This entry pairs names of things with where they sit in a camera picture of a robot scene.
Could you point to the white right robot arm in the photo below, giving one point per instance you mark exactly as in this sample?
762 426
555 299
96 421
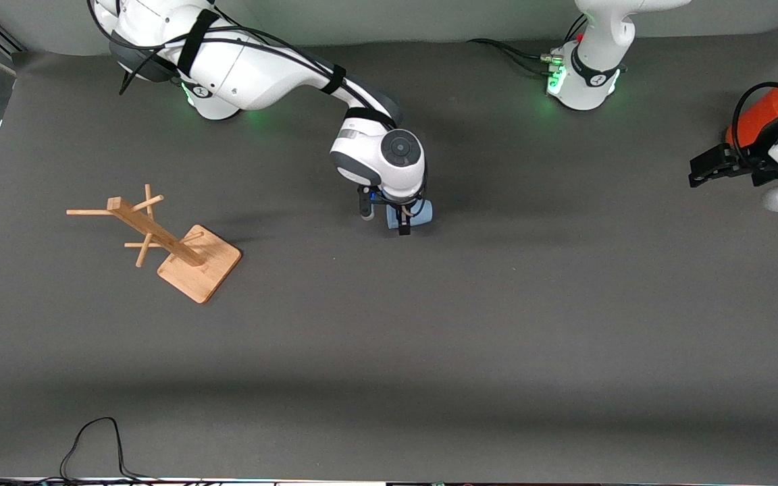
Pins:
240 67

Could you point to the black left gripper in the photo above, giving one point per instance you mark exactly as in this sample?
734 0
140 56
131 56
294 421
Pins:
742 164

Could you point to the wooden cup rack stand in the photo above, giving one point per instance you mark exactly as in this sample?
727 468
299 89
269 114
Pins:
200 266

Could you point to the orange drink can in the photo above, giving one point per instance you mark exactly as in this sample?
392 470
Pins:
757 121

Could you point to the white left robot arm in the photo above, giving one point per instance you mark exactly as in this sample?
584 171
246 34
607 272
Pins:
605 40

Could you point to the light blue plastic cup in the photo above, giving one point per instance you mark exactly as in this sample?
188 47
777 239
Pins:
421 212

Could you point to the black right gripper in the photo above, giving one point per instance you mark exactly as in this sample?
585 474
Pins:
403 219

